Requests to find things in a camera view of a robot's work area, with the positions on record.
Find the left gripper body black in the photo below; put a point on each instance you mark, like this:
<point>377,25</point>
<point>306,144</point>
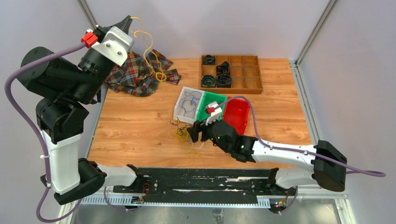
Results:
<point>103,31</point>

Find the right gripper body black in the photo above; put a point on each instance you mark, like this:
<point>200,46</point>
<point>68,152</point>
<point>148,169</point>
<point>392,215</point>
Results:
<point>208,129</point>

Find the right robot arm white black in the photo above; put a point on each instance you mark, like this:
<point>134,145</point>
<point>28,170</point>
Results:
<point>320,164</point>

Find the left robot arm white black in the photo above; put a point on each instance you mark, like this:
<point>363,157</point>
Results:
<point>67,81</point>

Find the white plastic bin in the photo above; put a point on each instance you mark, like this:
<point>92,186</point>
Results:
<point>187,105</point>

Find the green plastic bin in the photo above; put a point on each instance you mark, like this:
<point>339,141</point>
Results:
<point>208,98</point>

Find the red plastic bin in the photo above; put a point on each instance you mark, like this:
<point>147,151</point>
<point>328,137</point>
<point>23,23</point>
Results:
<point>236,114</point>

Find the rolled belt bottom left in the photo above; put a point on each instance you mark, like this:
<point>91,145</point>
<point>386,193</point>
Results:
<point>208,81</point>

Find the rolled belt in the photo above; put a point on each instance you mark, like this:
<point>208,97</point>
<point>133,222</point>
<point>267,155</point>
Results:
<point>208,81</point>
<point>223,68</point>
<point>209,60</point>
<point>223,81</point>

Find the rolled belt bottom right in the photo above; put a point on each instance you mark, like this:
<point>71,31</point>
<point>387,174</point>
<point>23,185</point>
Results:
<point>223,81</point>

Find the plaid cloth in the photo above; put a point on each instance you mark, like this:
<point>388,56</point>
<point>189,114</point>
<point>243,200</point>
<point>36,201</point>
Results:
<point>141,77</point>

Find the rolled belt middle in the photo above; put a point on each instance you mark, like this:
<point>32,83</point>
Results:
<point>223,68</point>

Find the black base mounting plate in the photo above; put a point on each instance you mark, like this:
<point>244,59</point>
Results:
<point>202,186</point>

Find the wooden compartment tray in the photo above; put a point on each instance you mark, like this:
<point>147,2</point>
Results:
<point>244,70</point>

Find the rolled belt top left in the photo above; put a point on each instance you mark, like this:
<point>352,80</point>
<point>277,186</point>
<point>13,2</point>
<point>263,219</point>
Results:
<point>209,60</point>

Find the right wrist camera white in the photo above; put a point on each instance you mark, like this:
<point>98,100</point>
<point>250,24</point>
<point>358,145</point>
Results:
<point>214,112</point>

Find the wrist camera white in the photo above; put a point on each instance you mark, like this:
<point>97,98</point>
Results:
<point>214,112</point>
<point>115,46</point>

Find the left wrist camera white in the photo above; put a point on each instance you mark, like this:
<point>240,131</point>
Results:
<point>115,46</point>

